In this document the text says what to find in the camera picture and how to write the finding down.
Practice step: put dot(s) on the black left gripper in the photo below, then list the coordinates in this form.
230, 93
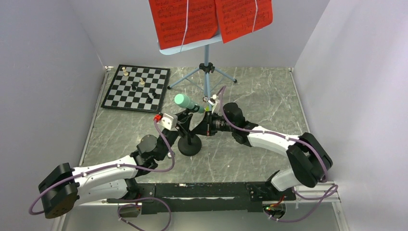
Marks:
184, 123

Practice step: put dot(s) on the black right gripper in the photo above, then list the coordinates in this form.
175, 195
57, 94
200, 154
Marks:
205, 128

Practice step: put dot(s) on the mint green microphone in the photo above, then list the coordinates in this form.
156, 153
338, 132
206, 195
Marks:
186, 102

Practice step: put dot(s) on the black microphone stand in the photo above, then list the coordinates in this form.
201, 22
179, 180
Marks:
189, 145

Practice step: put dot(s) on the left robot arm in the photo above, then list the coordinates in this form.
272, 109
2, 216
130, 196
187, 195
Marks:
66, 187

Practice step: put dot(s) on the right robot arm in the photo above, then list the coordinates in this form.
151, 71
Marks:
308, 160

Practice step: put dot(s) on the light blue music stand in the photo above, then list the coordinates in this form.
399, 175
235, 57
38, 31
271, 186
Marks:
207, 67

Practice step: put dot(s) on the black white chessboard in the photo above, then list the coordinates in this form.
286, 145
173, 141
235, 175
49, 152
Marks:
120, 95

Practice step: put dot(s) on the cream chess piece back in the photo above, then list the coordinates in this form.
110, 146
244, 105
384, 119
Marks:
125, 72

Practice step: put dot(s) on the left red sheet music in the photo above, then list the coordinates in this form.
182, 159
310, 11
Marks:
180, 22

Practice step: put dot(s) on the red sheet music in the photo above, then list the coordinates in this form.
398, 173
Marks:
180, 22
237, 18

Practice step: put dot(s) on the right red sheet music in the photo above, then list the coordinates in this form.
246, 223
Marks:
237, 18

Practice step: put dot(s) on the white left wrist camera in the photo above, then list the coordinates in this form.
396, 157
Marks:
167, 121

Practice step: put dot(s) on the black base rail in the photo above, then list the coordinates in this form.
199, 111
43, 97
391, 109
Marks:
198, 197

